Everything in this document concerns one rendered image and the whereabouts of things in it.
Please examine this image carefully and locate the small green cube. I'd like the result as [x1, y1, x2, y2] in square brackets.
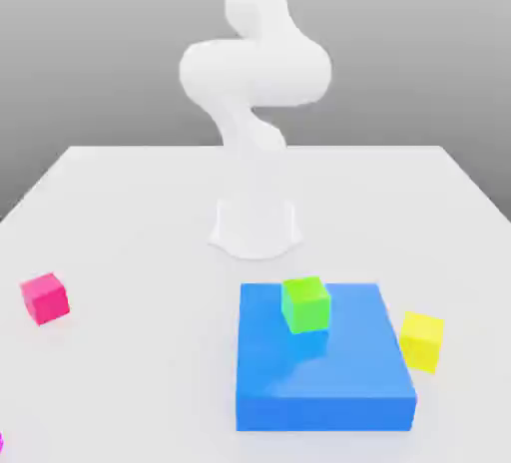
[280, 275, 332, 335]

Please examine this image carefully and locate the small yellow cube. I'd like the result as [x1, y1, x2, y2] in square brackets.
[398, 310, 446, 375]

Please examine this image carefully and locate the small pink cube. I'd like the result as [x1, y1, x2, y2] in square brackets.
[19, 271, 71, 327]

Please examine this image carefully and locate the large blue box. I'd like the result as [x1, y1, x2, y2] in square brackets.
[235, 281, 418, 433]

